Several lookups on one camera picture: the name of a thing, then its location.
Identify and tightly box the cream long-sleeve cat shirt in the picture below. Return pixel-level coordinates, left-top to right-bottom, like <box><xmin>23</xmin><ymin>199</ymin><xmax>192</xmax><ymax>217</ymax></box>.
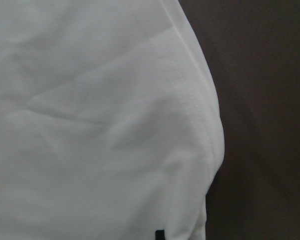
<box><xmin>0</xmin><ymin>0</ymin><xmax>224</xmax><ymax>240</ymax></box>

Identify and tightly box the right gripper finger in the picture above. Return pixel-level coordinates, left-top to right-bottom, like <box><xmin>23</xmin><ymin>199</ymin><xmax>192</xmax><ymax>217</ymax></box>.
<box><xmin>155</xmin><ymin>229</ymin><xmax>164</xmax><ymax>240</ymax></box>

